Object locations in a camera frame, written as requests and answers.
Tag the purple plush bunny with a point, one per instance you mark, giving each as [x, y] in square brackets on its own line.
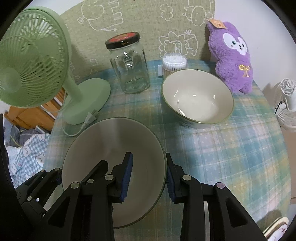
[233, 64]

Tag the green animal print mat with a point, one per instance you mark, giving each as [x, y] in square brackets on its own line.
[164, 27]

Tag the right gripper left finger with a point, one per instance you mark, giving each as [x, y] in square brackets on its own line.
[84, 209]

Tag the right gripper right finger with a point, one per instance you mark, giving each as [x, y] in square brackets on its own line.
[229, 220]

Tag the cotton swab container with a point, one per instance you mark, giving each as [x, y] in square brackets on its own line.
[172, 62]

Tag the large floral ceramic bowl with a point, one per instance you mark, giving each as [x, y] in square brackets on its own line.
[197, 97]

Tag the white plate red pattern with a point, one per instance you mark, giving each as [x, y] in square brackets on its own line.
[277, 229]

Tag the glass jar black lid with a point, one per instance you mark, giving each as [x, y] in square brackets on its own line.
[127, 58]

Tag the plaid tablecloth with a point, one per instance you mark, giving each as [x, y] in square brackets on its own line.
[246, 152]

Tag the wooden chair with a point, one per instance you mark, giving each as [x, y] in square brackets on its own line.
[43, 116]

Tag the white standing fan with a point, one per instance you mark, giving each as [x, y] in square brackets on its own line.
[284, 104]

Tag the blue checked bedding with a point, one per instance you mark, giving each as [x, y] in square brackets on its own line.
[26, 150]

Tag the green desk fan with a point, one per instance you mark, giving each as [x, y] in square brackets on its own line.
[35, 65]

